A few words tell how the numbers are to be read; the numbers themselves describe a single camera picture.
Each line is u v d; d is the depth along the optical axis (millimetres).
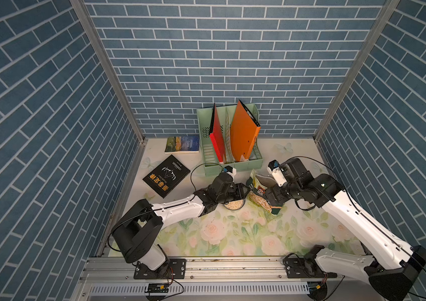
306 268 671
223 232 831
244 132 908
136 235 432
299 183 534
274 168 651
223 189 646
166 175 990
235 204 865
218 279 729
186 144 1155
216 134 1132
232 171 783
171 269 734
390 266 395
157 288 721
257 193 777
